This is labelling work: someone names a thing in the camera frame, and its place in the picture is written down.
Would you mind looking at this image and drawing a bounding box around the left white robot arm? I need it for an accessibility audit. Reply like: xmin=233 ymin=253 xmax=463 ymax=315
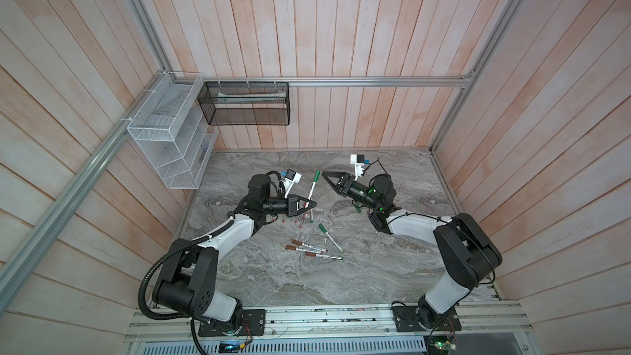
xmin=138 ymin=173 xmax=316 ymax=330

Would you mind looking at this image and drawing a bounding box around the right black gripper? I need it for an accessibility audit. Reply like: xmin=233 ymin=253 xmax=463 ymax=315
xmin=324 ymin=174 xmax=381 ymax=215

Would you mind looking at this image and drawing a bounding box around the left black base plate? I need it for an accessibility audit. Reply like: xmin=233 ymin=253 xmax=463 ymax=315
xmin=198 ymin=308 xmax=266 ymax=338

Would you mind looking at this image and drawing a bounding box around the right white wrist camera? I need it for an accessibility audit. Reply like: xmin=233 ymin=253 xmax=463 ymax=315
xmin=350 ymin=154 xmax=371 ymax=180

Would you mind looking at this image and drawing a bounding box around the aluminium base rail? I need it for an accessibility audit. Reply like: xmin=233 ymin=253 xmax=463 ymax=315
xmin=129 ymin=299 xmax=534 ymax=355

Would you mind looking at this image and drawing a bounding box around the white wire mesh shelf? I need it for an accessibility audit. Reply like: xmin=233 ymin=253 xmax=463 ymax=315
xmin=128 ymin=72 xmax=217 ymax=190

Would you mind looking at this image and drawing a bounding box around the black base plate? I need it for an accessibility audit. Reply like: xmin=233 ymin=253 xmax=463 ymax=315
xmin=198 ymin=308 xmax=266 ymax=338
xmin=390 ymin=302 xmax=462 ymax=333

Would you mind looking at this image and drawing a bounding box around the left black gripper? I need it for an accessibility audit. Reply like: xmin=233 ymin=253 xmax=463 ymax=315
xmin=262 ymin=193 xmax=316 ymax=218

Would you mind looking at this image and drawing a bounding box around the black wire mesh basket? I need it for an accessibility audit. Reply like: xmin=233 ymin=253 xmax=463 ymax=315
xmin=197 ymin=81 xmax=291 ymax=127

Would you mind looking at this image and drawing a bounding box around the lower brown marker pen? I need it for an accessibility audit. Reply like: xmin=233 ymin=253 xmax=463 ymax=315
xmin=304 ymin=251 xmax=343 ymax=261

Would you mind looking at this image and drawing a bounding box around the horizontal aluminium wall rail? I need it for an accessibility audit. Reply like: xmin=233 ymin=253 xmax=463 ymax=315
xmin=200 ymin=76 xmax=473 ymax=88

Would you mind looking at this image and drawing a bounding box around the left brown marker pen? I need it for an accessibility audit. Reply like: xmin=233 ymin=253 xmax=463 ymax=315
xmin=285 ymin=245 xmax=319 ymax=256

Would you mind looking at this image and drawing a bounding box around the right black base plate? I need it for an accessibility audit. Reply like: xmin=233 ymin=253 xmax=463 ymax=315
xmin=390 ymin=302 xmax=462 ymax=333

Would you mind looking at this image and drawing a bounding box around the upper brown marker pen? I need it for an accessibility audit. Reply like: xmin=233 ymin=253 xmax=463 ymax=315
xmin=291 ymin=239 xmax=327 ymax=253

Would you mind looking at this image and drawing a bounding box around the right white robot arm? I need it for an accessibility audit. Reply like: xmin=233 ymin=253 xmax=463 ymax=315
xmin=321 ymin=171 xmax=503 ymax=330

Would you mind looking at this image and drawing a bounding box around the brown marker pen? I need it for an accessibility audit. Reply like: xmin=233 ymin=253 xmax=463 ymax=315
xmin=285 ymin=245 xmax=319 ymax=256
xmin=291 ymin=239 xmax=327 ymax=253
xmin=304 ymin=251 xmax=343 ymax=261

